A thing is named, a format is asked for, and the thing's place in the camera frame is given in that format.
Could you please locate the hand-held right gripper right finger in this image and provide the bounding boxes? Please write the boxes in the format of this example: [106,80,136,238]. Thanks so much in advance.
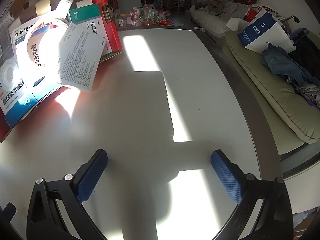
[211,149,293,240]

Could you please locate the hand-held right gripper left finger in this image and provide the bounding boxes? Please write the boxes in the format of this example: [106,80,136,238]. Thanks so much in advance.
[26,149,108,240]

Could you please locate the clear tape roll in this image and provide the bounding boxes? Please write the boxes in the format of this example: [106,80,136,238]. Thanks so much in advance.
[0,59,18,89]

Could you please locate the red cardboard box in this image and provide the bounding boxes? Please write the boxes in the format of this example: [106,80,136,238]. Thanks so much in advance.
[0,0,123,143]

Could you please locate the white tape roll red print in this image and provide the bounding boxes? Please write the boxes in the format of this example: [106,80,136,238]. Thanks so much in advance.
[24,17,71,86]

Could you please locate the green white medicine box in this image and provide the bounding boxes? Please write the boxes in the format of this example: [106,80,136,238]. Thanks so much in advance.
[68,4,112,57]

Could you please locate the beige sofa cushion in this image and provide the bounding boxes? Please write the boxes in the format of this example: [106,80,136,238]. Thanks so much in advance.
[222,31,320,144]

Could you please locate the white medicine box printed text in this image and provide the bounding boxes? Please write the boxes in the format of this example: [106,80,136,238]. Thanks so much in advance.
[58,22,107,92]

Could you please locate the pile of clothes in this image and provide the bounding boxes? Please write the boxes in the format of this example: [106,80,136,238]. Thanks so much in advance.
[294,79,320,111]

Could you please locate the blue jeans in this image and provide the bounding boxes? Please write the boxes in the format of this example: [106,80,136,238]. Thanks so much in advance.
[261,44,313,86]

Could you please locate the blue white paper bag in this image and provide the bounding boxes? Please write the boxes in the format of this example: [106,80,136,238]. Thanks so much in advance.
[237,12,297,55]

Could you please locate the white sofa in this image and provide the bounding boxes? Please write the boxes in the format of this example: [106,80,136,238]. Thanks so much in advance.
[189,0,253,39]

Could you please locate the red shopping bag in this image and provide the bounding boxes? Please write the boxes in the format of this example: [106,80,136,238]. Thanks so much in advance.
[245,7,258,23]

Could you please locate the round white coffee table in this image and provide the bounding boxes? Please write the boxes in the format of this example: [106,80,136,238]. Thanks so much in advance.
[114,4,175,28]

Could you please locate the clutter of bottles and packets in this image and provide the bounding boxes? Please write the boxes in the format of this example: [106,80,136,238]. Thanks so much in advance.
[115,4,173,26]

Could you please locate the wooden dining chairs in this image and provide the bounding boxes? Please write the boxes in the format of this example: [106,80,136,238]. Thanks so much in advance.
[160,0,187,13]

